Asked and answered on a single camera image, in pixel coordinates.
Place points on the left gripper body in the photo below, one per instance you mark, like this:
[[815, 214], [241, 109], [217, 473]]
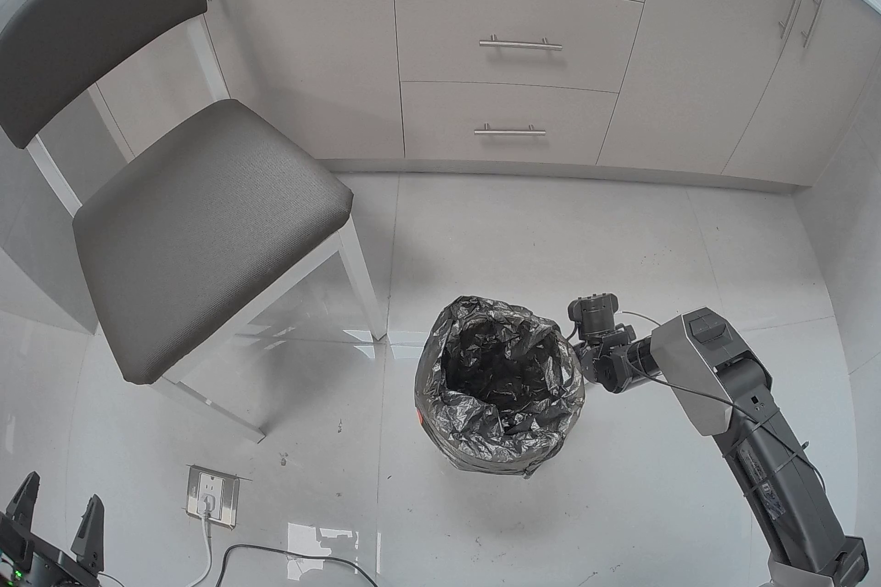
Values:
[[41, 570]]

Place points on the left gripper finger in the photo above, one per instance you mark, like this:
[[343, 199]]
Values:
[[23, 502], [91, 536]]

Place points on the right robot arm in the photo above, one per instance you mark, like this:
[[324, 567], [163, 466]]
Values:
[[716, 364]]

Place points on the grey padded white-framed chair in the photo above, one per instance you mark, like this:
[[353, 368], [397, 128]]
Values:
[[206, 206]]

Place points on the beige cabinet with drawers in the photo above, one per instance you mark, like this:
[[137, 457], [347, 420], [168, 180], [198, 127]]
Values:
[[523, 6]]

